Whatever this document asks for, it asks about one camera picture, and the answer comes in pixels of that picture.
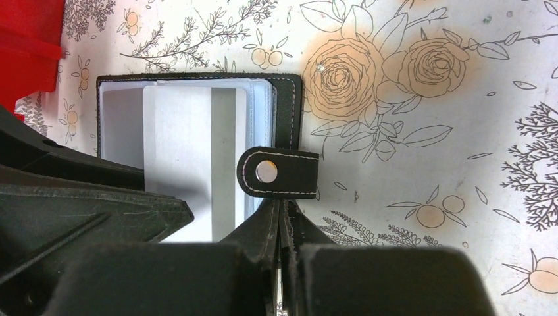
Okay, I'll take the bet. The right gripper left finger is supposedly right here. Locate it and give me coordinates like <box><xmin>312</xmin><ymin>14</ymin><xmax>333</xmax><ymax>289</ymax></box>
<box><xmin>41</xmin><ymin>198</ymin><xmax>281</xmax><ymax>316</ymax></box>

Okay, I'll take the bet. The red plastic bin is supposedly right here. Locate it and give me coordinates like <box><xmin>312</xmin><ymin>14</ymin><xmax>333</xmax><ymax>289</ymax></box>
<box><xmin>1</xmin><ymin>0</ymin><xmax>65</xmax><ymax>121</ymax></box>

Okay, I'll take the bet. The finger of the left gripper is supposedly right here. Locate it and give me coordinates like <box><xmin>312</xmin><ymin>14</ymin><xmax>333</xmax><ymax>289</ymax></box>
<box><xmin>1</xmin><ymin>166</ymin><xmax>194</xmax><ymax>285</ymax></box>
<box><xmin>1</xmin><ymin>107</ymin><xmax>145</xmax><ymax>191</ymax></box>

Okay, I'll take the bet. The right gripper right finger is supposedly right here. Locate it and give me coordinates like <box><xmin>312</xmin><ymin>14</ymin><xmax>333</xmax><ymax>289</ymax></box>
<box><xmin>278</xmin><ymin>198</ymin><xmax>498</xmax><ymax>316</ymax></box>

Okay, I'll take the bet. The black leather card holder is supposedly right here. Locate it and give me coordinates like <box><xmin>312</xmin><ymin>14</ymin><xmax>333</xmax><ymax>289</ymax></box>
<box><xmin>97</xmin><ymin>72</ymin><xmax>303</xmax><ymax>219</ymax></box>

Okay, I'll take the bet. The floral table mat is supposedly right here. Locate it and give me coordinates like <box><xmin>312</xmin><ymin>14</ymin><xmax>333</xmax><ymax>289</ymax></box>
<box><xmin>15</xmin><ymin>1</ymin><xmax>557</xmax><ymax>315</ymax></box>

